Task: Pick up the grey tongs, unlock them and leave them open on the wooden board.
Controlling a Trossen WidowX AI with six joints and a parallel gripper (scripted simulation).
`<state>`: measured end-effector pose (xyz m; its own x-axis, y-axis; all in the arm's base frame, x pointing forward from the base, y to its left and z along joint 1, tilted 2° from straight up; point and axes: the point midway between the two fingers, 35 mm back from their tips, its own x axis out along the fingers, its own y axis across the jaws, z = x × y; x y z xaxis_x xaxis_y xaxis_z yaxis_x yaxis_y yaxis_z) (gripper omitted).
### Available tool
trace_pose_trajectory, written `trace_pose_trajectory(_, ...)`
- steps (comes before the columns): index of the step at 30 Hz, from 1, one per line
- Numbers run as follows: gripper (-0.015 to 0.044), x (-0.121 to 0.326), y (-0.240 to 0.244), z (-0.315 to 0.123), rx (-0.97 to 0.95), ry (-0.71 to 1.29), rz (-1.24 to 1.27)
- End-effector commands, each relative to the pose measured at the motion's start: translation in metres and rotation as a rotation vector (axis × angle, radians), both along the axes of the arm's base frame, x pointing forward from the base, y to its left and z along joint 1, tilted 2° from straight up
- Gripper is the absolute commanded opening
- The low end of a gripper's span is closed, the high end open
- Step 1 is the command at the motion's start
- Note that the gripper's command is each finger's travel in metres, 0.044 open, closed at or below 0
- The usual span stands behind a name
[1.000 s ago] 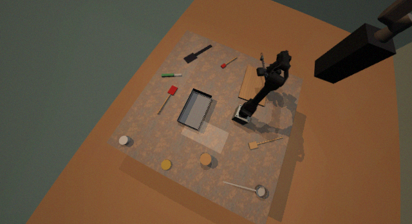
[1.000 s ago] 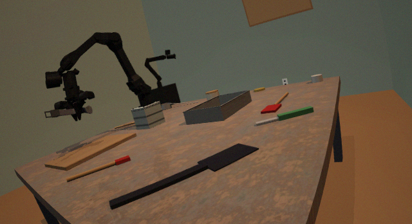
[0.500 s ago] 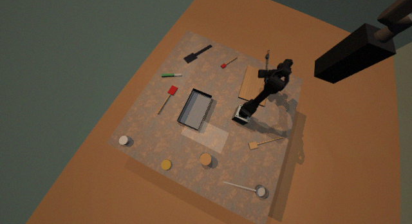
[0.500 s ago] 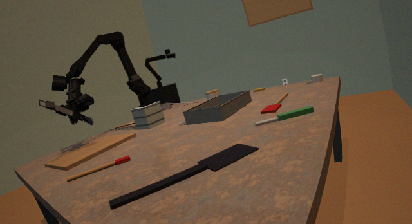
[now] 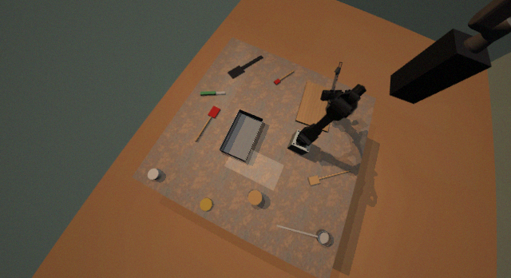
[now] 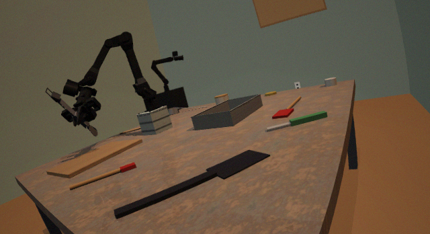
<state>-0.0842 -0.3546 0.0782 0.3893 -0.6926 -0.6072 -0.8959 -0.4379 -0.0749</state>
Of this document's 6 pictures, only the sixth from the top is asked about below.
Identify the wooden board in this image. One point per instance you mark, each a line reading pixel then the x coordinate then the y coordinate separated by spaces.
pixel 86 161

